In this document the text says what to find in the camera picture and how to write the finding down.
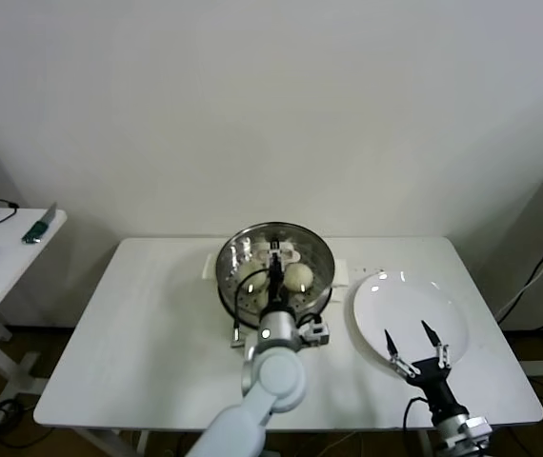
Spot floor power strip with cables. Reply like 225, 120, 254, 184
0, 398, 23, 429

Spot green handled knife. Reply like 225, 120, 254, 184
22, 202, 58, 245

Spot stainless steel steamer basket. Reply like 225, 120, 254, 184
214, 221, 337, 330

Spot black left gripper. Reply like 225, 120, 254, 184
265, 239, 288, 313

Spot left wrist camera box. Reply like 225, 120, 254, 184
297, 321, 332, 347

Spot white electric cooking pot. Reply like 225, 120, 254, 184
203, 254, 352, 349

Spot black background cable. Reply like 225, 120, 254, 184
499, 304, 543, 333

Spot round white plate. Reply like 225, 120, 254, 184
352, 269, 471, 375

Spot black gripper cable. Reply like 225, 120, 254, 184
402, 397, 432, 432
231, 270, 272, 348

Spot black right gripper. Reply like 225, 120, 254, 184
385, 321, 468, 420

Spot round glass pot lid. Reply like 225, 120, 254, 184
217, 222, 337, 329

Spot white side table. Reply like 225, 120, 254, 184
0, 208, 69, 396

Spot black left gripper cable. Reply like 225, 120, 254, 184
231, 270, 272, 348

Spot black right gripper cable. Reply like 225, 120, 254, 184
402, 397, 432, 432

